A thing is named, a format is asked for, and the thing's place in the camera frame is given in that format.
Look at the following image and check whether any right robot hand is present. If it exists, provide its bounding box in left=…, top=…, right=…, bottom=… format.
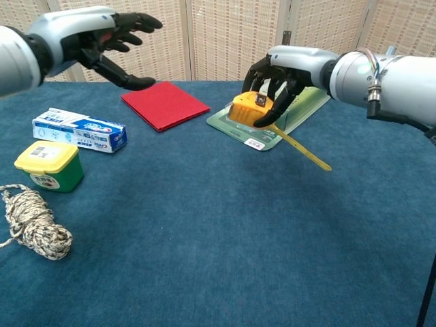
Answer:
left=243, top=45, right=339, bottom=129

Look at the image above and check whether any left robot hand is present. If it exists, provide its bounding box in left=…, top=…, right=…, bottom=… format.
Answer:
left=32, top=5, right=164, bottom=92

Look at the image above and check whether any yellow tape measure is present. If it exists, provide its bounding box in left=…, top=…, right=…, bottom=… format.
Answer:
left=227, top=91, right=332, bottom=172

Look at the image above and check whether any woven folding screen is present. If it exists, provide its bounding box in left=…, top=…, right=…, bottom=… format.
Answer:
left=0, top=0, right=436, bottom=88

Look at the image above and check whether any green power strip blister pack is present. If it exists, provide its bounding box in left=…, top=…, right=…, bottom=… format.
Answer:
left=206, top=84, right=335, bottom=152

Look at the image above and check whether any blue white toothpaste box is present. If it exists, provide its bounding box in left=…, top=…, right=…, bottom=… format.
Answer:
left=31, top=107, right=128, bottom=154

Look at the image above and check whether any red folded cloth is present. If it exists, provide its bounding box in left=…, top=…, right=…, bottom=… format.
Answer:
left=121, top=80, right=212, bottom=133

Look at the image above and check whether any green tub with yellow lid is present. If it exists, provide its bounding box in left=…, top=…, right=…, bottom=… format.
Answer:
left=14, top=140, right=85, bottom=193

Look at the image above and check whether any blue table cloth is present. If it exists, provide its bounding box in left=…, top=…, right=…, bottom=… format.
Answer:
left=0, top=80, right=436, bottom=327

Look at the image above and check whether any coloured wire bundle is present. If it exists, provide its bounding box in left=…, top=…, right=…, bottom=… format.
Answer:
left=355, top=47, right=382, bottom=80

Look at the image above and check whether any black arm cable with connector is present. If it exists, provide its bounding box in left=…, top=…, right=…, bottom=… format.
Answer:
left=365, top=78, right=436, bottom=144

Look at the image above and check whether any speckled beige rope bundle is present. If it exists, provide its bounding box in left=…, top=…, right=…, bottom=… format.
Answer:
left=0, top=183, right=74, bottom=262

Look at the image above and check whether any thin black hanging cable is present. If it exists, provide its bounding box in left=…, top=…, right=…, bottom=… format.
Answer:
left=416, top=252, right=436, bottom=327

